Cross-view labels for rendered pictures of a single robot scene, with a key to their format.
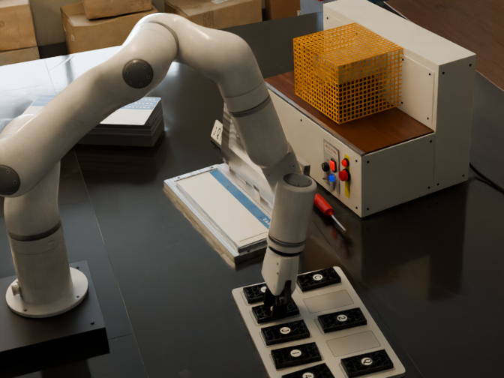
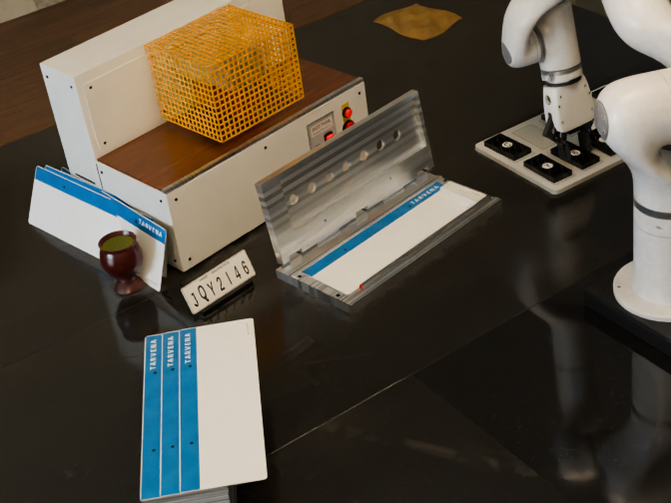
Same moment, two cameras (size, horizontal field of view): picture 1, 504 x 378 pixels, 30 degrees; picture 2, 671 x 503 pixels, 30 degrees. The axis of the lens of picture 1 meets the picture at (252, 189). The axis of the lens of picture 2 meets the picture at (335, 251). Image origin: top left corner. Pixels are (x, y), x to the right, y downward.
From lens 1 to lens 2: 3.44 m
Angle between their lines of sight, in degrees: 84
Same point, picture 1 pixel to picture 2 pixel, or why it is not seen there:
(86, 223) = (477, 350)
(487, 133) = not seen: hidden behind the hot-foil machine
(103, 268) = (569, 294)
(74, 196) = (409, 393)
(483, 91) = (28, 147)
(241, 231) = (445, 210)
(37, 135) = not seen: outside the picture
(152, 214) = (425, 301)
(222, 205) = (393, 240)
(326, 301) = (538, 137)
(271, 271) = (581, 103)
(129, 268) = (555, 275)
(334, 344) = not seen: hidden behind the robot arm
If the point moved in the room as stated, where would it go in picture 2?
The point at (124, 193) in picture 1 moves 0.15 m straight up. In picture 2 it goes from (382, 345) to (373, 277)
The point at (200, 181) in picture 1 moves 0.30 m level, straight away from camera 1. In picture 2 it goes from (338, 275) to (191, 326)
